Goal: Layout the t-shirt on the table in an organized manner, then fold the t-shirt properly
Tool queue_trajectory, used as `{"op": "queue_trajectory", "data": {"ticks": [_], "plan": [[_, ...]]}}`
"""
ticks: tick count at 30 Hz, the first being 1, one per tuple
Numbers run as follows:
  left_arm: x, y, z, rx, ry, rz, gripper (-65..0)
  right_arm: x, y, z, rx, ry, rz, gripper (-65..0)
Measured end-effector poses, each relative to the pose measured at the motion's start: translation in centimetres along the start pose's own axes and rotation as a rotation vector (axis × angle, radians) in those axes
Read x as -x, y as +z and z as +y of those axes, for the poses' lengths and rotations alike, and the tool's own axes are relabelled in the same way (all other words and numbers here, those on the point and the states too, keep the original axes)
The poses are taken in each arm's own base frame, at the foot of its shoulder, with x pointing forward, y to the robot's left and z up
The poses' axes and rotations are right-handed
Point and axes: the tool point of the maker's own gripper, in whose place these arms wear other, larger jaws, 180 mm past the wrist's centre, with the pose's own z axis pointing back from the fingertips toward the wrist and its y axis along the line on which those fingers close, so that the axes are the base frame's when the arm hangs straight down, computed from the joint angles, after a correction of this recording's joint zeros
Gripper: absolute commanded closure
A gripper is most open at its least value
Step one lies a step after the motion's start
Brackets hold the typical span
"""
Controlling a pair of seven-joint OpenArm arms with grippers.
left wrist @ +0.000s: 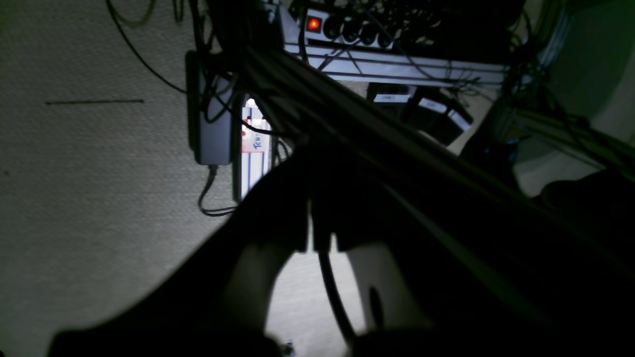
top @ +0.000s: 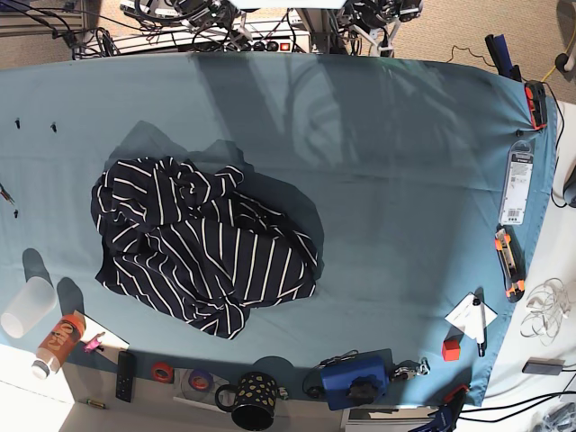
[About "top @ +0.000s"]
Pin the navy white striped t-shirt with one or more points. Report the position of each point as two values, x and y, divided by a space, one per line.
191 245

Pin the teal table cloth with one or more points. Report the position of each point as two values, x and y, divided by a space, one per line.
393 167

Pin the white power strip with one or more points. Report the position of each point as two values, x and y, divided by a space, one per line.
285 46

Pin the blue box with knob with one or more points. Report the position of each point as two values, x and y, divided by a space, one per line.
355 382

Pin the purple tape roll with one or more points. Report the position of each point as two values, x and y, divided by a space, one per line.
200 380

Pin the black mug yellow pattern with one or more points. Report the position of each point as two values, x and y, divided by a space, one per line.
251 402

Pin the metal carabiner keys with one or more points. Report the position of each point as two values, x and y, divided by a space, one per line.
408 371

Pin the red tape roll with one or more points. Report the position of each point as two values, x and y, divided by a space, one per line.
162 372

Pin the white paper card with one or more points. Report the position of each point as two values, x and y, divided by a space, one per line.
461 316

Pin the red cube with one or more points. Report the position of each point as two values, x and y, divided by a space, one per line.
450 350

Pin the white black marker pen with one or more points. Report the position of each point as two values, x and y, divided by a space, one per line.
479 325

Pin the black remote control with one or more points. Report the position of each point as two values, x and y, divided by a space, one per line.
125 375

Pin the orange black utility knife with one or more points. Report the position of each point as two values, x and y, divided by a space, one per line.
513 274

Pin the grey blister package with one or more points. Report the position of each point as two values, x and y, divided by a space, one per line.
517 183

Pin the pink small figurine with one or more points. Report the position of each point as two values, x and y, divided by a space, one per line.
95 343

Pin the translucent plastic cup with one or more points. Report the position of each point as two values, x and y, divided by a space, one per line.
28 307

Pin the blue black clamp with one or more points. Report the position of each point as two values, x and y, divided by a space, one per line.
499 52

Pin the green yellow battery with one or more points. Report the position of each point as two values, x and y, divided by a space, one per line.
96 404

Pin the orange labelled bottle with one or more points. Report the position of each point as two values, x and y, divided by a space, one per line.
54 350

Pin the red black clamp tool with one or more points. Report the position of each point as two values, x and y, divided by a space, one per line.
536 101

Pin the grey flat device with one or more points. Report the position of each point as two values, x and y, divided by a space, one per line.
540 366

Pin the blue handled tool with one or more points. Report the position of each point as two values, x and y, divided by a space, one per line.
445 417

